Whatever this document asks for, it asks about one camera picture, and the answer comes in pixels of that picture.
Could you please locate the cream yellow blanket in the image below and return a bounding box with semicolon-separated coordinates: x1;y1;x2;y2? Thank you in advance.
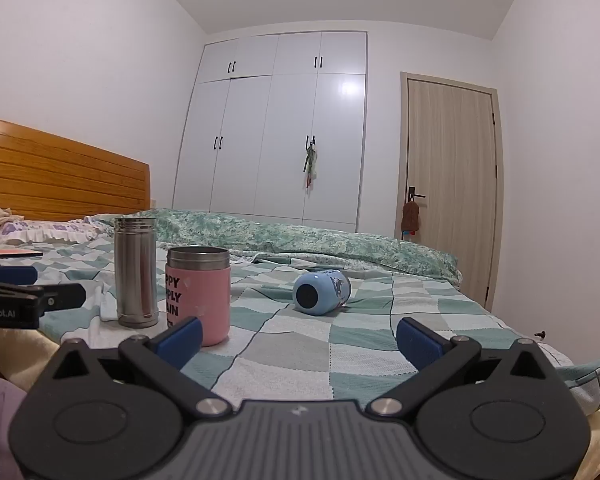
0;329;63;393

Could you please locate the light wooden door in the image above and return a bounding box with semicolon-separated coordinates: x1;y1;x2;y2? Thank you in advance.
399;71;504;312

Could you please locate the orange flat book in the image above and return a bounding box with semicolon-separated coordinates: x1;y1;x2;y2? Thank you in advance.
0;247;45;261

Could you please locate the green floral quilt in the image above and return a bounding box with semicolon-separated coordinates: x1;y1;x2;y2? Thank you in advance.
84;208;464;289

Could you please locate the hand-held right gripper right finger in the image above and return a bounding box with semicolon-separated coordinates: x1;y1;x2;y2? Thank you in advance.
370;317;557;417

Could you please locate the purple floral pillow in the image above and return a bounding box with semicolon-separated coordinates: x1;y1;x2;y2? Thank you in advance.
0;218;107;247

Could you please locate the stainless steel flask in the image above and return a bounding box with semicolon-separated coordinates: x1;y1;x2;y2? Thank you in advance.
113;217;160;329

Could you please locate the white wardrobe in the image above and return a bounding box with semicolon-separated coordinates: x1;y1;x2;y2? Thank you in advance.
172;31;369;234

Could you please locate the green hanging keychain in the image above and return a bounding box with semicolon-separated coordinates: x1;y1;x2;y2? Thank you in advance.
302;135;319;189

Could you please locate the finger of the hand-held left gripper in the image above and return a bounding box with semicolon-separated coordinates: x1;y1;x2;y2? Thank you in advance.
0;265;39;287
0;281;87;312

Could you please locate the blue cup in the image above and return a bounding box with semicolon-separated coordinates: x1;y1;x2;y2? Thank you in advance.
293;269;352;317

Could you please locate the pink cup with steel rim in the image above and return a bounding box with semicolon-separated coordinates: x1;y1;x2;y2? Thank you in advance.
165;246;232;348

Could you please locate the wooden headboard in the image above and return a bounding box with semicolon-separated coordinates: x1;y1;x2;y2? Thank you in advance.
0;117;152;223

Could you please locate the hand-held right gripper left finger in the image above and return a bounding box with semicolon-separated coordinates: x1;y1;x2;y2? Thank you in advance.
52;316;232;418

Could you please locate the brown hanging pouch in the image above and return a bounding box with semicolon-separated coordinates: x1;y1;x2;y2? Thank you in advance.
401;198;422;237

